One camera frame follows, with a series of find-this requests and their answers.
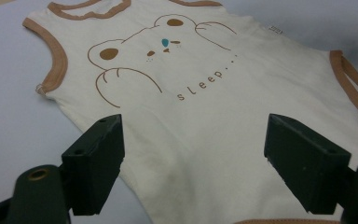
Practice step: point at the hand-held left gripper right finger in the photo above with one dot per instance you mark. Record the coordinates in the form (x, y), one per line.
(307, 165)

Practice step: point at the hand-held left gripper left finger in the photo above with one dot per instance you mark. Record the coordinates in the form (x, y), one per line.
(96, 161)

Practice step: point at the cream baby bodysuit brown trim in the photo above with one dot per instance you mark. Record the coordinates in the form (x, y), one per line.
(199, 140)

